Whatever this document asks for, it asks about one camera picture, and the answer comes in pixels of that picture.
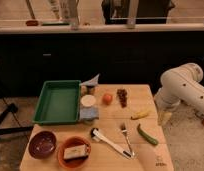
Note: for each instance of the grey paper piece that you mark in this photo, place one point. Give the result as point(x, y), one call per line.
point(91, 82)

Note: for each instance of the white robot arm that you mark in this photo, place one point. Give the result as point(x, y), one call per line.
point(179, 84)

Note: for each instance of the yellow banana piece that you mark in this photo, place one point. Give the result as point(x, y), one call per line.
point(139, 115)

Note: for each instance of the green plastic tray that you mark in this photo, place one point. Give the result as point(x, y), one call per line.
point(58, 103)

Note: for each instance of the white sponge block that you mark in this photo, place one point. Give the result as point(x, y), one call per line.
point(75, 152)

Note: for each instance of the blue folded cloth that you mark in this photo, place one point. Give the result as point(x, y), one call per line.
point(89, 113)

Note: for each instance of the orange bowl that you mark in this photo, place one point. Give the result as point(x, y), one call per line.
point(77, 163)

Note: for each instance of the white round cup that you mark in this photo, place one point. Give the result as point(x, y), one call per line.
point(88, 101)

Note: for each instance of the silver metal fork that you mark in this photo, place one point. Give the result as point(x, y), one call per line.
point(125, 133)

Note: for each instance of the orange tomato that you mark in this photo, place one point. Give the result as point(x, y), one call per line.
point(107, 98)

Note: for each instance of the dark red grape bunch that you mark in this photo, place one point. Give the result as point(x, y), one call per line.
point(122, 96)

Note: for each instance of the purple bowl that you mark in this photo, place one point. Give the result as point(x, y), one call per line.
point(42, 145)

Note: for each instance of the green chili pepper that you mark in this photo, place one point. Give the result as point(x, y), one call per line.
point(146, 136)

